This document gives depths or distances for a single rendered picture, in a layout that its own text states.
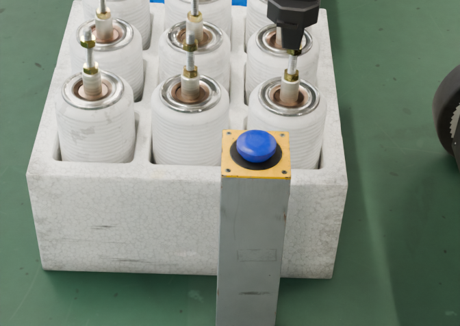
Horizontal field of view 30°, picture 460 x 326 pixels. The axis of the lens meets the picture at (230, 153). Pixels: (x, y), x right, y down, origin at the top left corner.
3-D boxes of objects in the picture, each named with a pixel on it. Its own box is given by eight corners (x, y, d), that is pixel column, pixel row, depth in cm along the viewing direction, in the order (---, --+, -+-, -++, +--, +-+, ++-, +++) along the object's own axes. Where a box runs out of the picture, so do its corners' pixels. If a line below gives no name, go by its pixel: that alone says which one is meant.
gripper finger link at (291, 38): (277, 44, 99) (280, -2, 95) (304, 47, 99) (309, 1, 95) (275, 52, 98) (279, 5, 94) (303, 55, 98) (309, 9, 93)
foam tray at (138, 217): (314, 98, 145) (326, 7, 132) (332, 280, 116) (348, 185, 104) (83, 91, 144) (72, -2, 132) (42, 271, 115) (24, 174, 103)
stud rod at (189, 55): (188, 88, 103) (188, 35, 98) (184, 83, 104) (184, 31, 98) (196, 85, 103) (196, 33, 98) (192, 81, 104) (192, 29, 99)
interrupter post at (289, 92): (300, 95, 105) (303, 74, 103) (295, 107, 104) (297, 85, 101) (282, 90, 106) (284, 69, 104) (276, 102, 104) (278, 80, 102)
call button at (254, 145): (274, 143, 89) (276, 128, 88) (275, 170, 86) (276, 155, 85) (236, 142, 89) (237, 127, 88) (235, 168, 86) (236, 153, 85)
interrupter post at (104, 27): (116, 32, 114) (114, 11, 112) (111, 42, 112) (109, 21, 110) (98, 30, 114) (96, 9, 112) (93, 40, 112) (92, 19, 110)
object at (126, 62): (152, 121, 128) (148, 18, 116) (137, 164, 121) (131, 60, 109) (90, 113, 129) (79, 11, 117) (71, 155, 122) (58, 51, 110)
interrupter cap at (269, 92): (326, 89, 106) (327, 84, 106) (309, 125, 101) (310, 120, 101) (268, 74, 108) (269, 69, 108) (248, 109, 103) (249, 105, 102)
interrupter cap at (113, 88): (136, 85, 106) (136, 81, 105) (100, 120, 101) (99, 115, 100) (86, 66, 108) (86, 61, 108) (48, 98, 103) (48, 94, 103)
